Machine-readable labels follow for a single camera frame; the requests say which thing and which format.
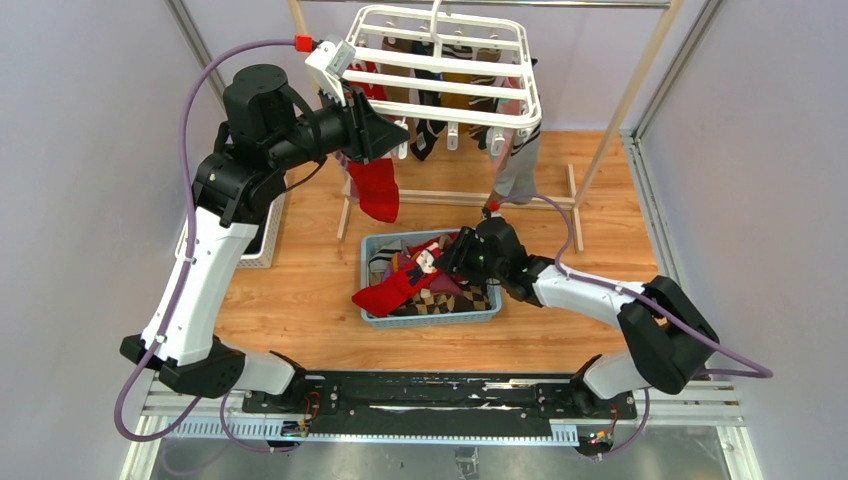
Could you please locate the red beige christmas sock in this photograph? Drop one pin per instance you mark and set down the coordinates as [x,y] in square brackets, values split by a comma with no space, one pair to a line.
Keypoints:
[377,189]

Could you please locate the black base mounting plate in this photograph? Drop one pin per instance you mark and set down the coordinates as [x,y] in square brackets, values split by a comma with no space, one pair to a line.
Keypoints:
[438,404]

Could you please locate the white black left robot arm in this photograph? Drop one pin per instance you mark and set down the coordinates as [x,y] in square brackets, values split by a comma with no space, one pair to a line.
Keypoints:
[269,130]

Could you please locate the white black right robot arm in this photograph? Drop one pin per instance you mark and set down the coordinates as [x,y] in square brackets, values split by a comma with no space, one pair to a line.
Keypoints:
[668,340]

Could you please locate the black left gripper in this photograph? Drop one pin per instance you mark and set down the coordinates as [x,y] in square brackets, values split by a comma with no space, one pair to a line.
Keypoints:
[369,134]

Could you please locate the red animal face sock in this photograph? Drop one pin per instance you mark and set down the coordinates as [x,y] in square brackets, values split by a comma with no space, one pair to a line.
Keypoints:
[382,299]

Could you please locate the white plastic sock hanger frame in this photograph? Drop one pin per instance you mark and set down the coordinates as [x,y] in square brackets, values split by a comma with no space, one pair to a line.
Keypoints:
[440,29]

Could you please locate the black blue hanging sock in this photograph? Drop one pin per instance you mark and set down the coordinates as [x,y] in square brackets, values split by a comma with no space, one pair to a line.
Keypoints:
[427,130]

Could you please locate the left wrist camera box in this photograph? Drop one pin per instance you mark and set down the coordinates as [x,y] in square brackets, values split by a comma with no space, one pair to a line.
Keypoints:
[326,65]

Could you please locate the blue plastic laundry basket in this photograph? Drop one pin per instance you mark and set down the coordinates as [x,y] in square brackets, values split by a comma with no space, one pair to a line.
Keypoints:
[447,302]

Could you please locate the white perforated side basket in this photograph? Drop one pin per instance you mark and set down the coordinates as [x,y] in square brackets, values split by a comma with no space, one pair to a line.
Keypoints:
[258,241]

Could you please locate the wooden drying rack stand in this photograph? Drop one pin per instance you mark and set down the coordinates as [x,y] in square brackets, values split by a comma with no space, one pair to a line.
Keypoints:
[453,189]

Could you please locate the brown white striped hanging sock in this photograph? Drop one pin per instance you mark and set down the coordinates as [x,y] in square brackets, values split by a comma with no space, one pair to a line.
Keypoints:
[480,103]

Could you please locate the grey black-striped hanging sock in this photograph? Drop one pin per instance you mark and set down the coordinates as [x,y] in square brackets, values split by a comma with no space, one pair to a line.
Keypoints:
[516,166]

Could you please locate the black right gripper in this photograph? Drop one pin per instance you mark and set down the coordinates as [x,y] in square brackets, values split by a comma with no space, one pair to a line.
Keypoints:
[456,258]

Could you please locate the maroon purple striped hanging sock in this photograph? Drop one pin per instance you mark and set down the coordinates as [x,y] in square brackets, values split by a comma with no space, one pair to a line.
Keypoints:
[349,189]

